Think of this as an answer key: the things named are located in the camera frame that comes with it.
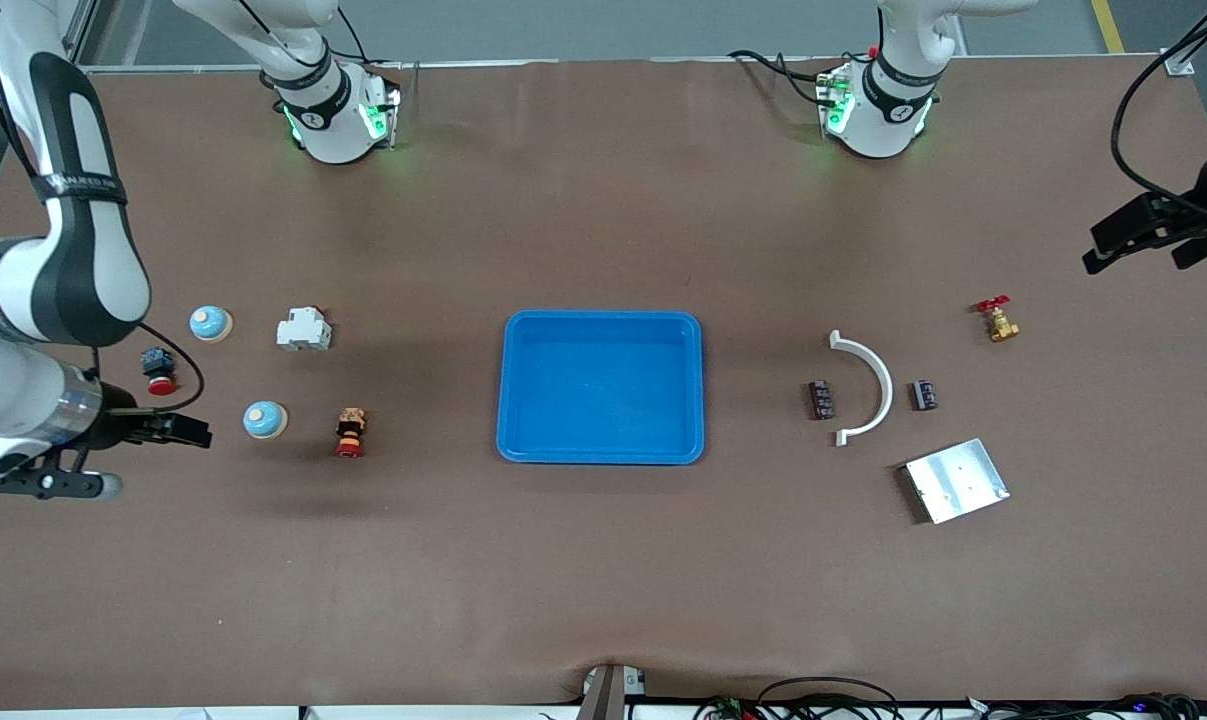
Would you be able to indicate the black terminal block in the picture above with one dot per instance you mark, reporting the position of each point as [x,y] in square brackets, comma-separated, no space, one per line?
[822,400]

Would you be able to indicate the white circuit breaker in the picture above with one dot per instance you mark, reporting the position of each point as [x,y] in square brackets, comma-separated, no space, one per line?
[303,330]

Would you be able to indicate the orange red emergency button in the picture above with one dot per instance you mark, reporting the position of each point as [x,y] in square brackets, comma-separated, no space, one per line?
[350,430]

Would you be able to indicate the black red push button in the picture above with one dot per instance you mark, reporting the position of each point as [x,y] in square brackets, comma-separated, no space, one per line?
[159,366]

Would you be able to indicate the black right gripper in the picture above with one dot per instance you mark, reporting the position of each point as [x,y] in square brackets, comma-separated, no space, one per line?
[120,418]

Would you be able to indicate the silver metal plate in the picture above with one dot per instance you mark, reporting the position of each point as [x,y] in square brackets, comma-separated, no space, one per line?
[958,480]

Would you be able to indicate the blue plastic tray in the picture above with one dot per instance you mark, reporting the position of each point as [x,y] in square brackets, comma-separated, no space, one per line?
[603,390]

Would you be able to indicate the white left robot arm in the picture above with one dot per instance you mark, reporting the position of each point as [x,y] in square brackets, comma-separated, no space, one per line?
[888,110]

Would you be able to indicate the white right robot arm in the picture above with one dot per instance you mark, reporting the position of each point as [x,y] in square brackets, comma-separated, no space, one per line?
[13,400]

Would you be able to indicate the metal clamp bracket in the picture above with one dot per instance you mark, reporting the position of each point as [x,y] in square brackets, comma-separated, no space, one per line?
[603,695]

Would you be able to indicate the light blue call bell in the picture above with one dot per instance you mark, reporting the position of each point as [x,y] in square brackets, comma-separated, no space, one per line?
[210,323]
[265,420]

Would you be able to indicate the white curved plastic bracket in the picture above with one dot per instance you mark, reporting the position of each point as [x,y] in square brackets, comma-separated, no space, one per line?
[885,390]

